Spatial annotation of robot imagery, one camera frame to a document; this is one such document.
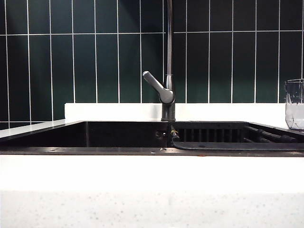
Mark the metal sink overflow fitting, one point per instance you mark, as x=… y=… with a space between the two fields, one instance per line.
x=161 y=134

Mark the dark metal gooseneck faucet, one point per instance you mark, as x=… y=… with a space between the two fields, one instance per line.
x=169 y=47

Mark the clear glass mug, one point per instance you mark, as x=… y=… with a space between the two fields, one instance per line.
x=295 y=107

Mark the grey metal faucet lever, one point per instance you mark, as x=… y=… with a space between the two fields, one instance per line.
x=154 y=83

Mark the black kitchen sink basin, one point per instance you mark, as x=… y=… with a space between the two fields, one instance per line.
x=47 y=137

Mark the black roll-up drying rack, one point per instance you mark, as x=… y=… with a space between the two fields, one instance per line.
x=225 y=146

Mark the white stone backsplash ledge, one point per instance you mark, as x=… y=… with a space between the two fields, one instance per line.
x=114 y=111

